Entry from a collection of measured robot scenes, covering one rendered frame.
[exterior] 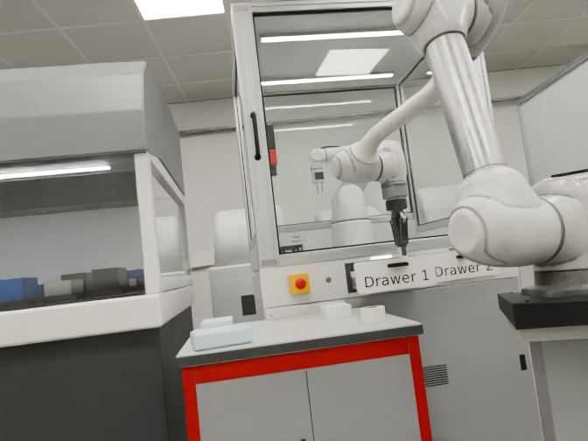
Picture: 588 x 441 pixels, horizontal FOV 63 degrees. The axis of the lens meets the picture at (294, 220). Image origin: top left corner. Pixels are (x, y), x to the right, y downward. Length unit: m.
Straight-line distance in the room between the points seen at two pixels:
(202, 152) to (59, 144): 3.62
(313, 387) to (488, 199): 0.61
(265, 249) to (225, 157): 3.44
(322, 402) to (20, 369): 0.97
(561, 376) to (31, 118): 1.62
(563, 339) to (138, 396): 1.22
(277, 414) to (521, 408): 1.17
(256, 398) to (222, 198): 3.99
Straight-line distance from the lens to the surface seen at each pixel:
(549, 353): 1.24
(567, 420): 1.28
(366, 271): 1.72
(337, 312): 1.59
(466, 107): 1.23
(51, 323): 1.67
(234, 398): 1.26
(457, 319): 2.01
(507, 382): 2.13
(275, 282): 1.82
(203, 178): 5.19
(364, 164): 1.63
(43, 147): 1.72
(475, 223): 1.07
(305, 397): 1.28
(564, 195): 1.26
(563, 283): 1.26
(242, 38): 2.03
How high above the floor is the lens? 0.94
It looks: 5 degrees up
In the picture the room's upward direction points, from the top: 7 degrees counter-clockwise
